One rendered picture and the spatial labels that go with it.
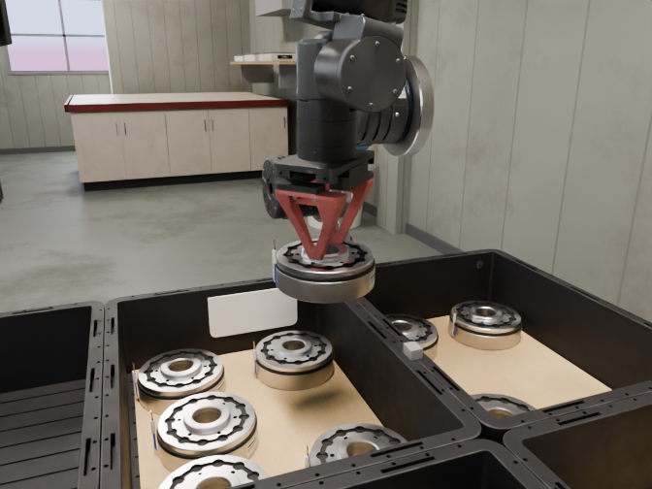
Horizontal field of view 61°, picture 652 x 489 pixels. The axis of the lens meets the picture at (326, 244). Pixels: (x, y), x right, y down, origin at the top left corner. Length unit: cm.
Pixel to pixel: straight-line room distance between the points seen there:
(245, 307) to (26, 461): 31
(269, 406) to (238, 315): 15
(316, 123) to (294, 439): 34
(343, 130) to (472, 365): 40
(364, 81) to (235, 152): 564
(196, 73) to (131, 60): 83
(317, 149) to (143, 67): 743
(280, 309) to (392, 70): 44
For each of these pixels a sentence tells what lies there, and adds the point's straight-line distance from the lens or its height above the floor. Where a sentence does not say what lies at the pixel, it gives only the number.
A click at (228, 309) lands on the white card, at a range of 77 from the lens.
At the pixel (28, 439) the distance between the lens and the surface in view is 71.
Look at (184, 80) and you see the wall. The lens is 798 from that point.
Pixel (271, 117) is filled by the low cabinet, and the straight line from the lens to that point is 613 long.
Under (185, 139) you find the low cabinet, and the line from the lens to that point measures 596.
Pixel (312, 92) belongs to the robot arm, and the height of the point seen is 119.
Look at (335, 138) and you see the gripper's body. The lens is 51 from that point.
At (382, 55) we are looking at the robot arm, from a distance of 45.
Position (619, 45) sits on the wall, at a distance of 275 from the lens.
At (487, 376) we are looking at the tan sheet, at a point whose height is 83.
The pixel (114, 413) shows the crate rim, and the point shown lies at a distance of 53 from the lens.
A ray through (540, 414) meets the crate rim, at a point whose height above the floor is 93.
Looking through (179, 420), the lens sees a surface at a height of 86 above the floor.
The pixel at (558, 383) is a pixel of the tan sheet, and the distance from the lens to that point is 78.
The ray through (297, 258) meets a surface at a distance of 56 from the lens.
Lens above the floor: 122
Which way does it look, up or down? 18 degrees down
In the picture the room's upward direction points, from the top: straight up
